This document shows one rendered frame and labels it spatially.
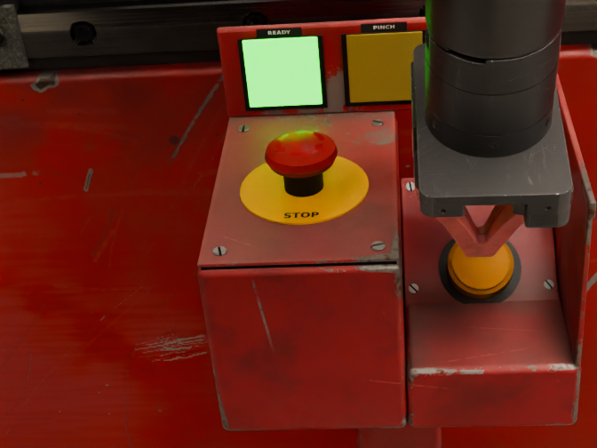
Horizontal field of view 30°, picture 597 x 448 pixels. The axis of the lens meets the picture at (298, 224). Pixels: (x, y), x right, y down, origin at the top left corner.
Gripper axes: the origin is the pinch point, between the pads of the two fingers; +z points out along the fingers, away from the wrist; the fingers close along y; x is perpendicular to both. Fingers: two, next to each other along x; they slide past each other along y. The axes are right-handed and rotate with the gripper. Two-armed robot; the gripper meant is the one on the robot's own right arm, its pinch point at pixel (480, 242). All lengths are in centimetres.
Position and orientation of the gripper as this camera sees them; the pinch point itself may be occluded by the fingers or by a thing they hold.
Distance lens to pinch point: 58.4
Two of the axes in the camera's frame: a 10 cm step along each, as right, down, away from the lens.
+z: 0.8, 6.6, 7.5
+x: -10.0, 0.2, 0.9
